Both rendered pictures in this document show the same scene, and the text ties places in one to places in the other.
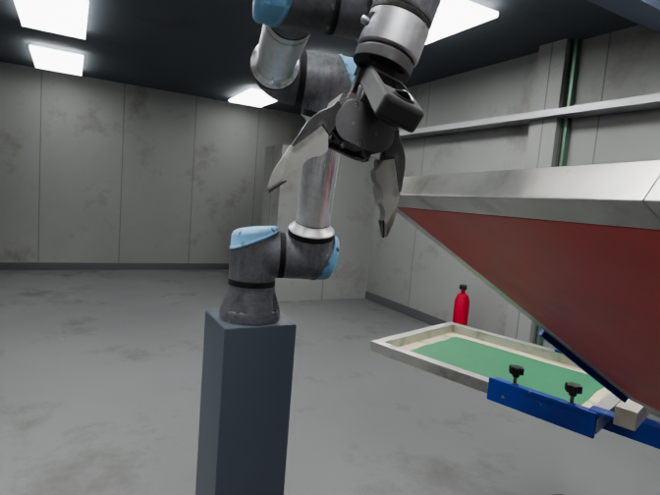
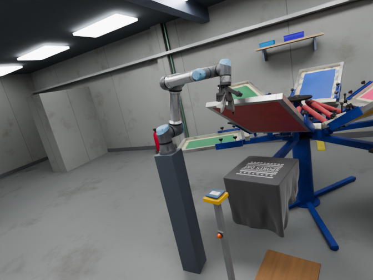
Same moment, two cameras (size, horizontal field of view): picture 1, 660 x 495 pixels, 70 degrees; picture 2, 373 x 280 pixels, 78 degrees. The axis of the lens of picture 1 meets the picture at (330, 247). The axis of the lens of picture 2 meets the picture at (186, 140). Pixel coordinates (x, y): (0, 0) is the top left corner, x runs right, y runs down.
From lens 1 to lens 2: 119 cm
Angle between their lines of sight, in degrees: 32
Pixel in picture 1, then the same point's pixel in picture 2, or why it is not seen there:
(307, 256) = (179, 129)
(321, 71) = not seen: hidden behind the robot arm
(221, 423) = (177, 180)
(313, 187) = (177, 110)
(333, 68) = not seen: hidden behind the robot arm
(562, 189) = (262, 99)
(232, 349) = (174, 160)
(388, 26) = (228, 79)
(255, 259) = (168, 135)
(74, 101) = not seen: outside the picture
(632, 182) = (273, 97)
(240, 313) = (170, 150)
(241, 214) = (15, 138)
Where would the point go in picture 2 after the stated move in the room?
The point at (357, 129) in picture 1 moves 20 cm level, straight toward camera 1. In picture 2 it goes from (228, 98) to (252, 96)
